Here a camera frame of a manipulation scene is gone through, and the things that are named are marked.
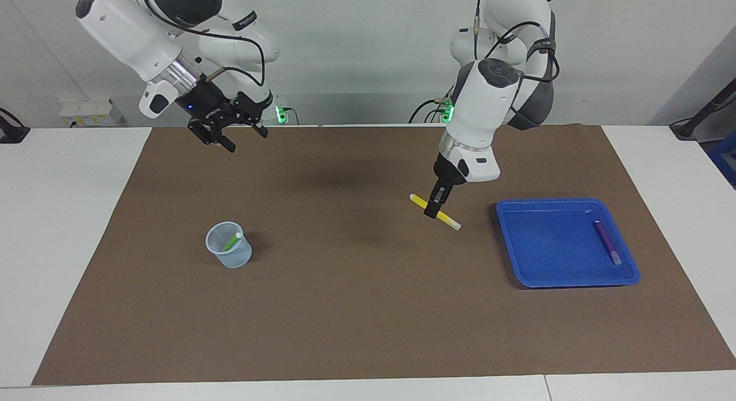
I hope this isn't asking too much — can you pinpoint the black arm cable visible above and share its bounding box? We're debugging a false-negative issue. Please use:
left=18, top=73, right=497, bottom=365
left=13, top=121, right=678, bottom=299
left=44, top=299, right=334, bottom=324
left=143, top=0, right=266, bottom=88
left=471, top=0, right=561, bottom=82

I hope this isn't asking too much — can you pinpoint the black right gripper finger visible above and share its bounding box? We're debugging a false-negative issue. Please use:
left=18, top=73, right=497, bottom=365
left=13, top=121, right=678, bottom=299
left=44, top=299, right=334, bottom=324
left=233, top=91, right=268, bottom=139
left=188, top=122, right=236, bottom=153

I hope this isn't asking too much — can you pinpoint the yellow pen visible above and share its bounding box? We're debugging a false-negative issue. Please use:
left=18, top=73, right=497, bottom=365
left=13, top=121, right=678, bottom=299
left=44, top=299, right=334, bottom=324
left=409, top=194, right=462, bottom=231

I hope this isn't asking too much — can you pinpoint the black stand leg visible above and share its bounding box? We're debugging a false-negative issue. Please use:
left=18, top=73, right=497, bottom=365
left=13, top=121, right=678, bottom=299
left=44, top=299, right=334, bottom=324
left=670, top=79, right=736, bottom=142

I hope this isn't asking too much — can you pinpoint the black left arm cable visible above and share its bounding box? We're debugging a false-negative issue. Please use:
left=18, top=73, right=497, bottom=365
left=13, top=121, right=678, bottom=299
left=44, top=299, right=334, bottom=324
left=471, top=0, right=561, bottom=82

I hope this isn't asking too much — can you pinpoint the blue crate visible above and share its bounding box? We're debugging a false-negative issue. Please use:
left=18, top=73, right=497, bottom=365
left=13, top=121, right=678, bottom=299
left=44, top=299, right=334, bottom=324
left=708, top=131, right=736, bottom=189

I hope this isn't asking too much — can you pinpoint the blue plastic tray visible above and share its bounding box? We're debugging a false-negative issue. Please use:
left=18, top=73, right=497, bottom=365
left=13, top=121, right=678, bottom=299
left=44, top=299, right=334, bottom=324
left=496, top=198, right=641, bottom=289

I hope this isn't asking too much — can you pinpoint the clear plastic cup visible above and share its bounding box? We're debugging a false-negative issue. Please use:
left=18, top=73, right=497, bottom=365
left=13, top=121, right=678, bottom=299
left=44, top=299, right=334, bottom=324
left=205, top=221, right=252, bottom=269

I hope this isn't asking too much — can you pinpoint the purple pen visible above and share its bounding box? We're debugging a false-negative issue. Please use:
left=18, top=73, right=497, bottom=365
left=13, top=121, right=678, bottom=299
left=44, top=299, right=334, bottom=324
left=593, top=220, right=623, bottom=266

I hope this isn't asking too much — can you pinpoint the black table clamp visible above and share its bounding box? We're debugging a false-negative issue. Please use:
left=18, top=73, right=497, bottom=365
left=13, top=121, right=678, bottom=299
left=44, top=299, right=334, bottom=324
left=0, top=108, right=30, bottom=144

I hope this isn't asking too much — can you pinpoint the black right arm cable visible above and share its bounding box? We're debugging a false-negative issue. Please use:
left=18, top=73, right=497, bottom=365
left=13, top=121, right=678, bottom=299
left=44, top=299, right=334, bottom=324
left=143, top=0, right=266, bottom=88

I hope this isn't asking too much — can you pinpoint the brown table mat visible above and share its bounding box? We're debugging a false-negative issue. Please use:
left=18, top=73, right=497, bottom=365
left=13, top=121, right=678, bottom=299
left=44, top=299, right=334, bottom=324
left=32, top=124, right=736, bottom=386

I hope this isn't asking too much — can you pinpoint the white power strip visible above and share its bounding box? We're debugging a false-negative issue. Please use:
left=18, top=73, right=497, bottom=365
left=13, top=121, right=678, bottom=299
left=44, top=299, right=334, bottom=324
left=59, top=99, right=124, bottom=127

